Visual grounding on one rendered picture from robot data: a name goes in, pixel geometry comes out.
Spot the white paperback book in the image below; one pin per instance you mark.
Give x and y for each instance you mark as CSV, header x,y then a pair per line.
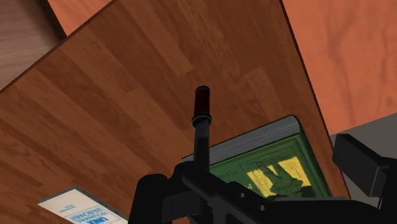
x,y
77,208

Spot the green hardcover book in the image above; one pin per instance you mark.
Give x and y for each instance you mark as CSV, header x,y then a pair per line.
x,y
279,152

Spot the dark red black marker pen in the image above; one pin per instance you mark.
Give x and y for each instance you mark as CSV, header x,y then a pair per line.
x,y
201,136

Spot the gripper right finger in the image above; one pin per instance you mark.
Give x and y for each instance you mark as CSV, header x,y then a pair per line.
x,y
359,164

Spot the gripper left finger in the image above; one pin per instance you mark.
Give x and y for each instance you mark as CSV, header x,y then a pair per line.
x,y
161,198

